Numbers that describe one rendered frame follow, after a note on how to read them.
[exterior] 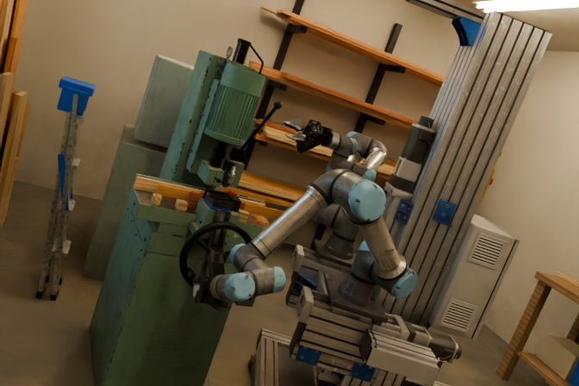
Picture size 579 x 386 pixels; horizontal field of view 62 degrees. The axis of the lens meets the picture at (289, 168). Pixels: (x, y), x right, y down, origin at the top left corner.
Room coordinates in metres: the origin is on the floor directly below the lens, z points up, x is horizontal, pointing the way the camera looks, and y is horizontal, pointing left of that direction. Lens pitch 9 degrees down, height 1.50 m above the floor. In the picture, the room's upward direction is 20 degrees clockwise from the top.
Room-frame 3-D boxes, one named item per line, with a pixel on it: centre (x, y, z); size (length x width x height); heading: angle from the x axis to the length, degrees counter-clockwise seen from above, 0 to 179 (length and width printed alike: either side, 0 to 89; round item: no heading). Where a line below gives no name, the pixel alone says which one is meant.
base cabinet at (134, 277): (2.13, 0.37, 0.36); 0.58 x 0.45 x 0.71; 29
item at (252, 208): (2.07, 0.22, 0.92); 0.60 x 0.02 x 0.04; 119
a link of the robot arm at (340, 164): (2.19, -0.21, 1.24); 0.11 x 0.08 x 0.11; 74
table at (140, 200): (1.94, 0.25, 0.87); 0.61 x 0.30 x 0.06; 119
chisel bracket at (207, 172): (2.05, 0.31, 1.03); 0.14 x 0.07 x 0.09; 29
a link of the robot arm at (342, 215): (2.30, -0.36, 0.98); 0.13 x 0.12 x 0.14; 74
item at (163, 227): (1.98, 0.28, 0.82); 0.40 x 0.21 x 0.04; 119
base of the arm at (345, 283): (1.80, -0.41, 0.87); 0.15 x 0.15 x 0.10
